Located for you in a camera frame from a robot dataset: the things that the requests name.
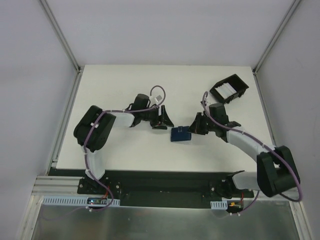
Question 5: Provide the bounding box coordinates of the left aluminium frame post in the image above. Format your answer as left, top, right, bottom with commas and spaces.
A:
38, 0, 85, 73

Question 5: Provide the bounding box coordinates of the white cable duct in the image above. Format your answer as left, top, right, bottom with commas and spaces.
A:
210, 200, 228, 211
42, 196, 121, 207

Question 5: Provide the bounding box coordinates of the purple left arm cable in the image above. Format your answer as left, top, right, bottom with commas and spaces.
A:
41, 85, 167, 222

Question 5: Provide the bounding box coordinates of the blue leather card holder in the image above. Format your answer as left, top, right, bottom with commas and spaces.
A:
170, 126, 192, 142

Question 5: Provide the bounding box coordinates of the aluminium front rail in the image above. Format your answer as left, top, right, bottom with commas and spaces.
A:
31, 174, 303, 201

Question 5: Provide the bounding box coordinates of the black card tray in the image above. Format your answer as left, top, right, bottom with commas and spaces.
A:
209, 74, 249, 104

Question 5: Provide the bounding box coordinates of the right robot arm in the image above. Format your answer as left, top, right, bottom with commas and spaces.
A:
188, 103, 301, 198

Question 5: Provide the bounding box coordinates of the left white cable duct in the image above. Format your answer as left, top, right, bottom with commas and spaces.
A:
42, 196, 121, 207

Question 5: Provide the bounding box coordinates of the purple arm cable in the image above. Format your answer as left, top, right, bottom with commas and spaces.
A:
201, 91, 305, 220
41, 85, 167, 222

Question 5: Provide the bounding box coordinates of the aluminium frame post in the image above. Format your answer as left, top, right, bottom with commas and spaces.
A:
38, 0, 85, 73
252, 0, 302, 76

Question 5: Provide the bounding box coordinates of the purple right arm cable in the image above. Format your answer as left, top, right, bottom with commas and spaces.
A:
201, 91, 305, 220

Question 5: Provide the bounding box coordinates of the right aluminium frame post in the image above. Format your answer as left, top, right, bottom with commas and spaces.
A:
252, 0, 302, 76

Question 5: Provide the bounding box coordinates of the white card stack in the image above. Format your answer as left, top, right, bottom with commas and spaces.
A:
214, 83, 237, 99

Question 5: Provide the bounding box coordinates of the right white cable duct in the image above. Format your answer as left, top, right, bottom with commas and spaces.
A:
210, 200, 228, 211

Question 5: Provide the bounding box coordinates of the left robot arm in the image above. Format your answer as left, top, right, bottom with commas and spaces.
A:
73, 93, 174, 195

